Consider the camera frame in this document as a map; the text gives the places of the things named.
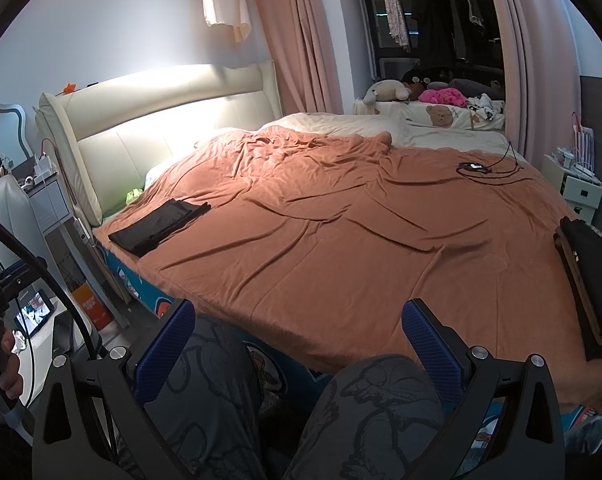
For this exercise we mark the black hanging coat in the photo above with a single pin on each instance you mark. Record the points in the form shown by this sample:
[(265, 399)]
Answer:
[(428, 20)]

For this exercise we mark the stack of black clothes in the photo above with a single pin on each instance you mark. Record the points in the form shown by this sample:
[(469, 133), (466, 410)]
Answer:
[(596, 270)]

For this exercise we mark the pink fluffy cloth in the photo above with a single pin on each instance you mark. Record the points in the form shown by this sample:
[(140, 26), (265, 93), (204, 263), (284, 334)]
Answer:
[(443, 96)]

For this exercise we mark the blue patterned bed sheet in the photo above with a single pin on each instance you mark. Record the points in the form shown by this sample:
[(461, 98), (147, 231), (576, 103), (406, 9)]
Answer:
[(131, 285)]

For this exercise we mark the brown blanket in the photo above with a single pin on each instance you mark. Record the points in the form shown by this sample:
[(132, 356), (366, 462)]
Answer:
[(356, 240)]

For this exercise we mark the white nightstand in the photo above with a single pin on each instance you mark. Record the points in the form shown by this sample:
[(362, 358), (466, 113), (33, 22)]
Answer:
[(581, 195)]

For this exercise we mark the black t-shirt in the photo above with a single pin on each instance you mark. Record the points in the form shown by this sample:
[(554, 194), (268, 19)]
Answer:
[(156, 227)]

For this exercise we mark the white leather chair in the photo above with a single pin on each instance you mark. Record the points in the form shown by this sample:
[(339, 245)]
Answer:
[(11, 220)]

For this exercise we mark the cream quilt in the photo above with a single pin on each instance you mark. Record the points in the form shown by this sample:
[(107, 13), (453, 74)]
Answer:
[(331, 125)]

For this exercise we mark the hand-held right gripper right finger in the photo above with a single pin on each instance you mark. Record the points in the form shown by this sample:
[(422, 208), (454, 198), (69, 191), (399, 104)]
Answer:
[(433, 350)]

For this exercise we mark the white plush toy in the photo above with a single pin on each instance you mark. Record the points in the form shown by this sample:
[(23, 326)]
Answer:
[(386, 91)]

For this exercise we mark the person's grey patterned pants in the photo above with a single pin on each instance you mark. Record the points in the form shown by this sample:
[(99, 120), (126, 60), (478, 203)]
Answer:
[(216, 385)]

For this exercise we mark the orange box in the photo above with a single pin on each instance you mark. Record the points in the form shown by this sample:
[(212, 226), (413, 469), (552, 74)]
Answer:
[(93, 310)]

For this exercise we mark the white framed mirror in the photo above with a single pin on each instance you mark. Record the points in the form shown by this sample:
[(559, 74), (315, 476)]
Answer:
[(8, 135)]

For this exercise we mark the brown plush toy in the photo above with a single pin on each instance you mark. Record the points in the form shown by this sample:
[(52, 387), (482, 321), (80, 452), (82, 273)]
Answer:
[(418, 90)]

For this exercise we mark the cream padded headboard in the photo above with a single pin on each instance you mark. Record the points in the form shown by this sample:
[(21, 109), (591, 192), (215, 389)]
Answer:
[(156, 125)]

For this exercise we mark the small orange item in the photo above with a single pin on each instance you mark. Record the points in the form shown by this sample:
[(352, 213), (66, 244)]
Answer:
[(69, 87)]

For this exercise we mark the small green item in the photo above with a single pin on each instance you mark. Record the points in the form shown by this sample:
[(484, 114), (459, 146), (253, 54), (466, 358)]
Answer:
[(134, 194)]

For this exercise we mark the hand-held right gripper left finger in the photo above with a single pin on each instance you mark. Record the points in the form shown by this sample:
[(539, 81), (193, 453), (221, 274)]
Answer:
[(166, 350)]

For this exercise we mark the pink curtain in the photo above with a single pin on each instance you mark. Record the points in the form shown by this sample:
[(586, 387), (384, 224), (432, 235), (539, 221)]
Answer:
[(531, 60), (301, 35)]

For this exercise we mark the floral hanging garment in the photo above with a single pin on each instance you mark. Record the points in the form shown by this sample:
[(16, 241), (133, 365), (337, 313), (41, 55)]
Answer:
[(396, 10)]

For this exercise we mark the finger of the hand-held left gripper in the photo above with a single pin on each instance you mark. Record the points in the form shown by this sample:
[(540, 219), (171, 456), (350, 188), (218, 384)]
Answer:
[(13, 280)]

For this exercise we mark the person's left hand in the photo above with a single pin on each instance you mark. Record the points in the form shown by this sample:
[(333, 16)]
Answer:
[(11, 375)]

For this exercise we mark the black and white printed cloth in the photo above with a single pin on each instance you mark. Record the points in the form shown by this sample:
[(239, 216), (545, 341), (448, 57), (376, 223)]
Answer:
[(483, 107)]

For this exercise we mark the dark hanging clothes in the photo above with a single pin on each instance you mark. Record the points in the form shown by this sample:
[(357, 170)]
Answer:
[(473, 15)]

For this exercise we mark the small black device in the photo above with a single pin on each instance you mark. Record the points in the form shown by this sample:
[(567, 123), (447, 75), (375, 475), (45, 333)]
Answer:
[(473, 167)]

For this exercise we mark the dark grey cushion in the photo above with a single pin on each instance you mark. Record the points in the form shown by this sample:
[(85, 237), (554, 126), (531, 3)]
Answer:
[(473, 87)]

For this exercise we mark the grey bedside table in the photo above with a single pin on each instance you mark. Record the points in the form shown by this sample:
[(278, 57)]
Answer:
[(51, 205)]

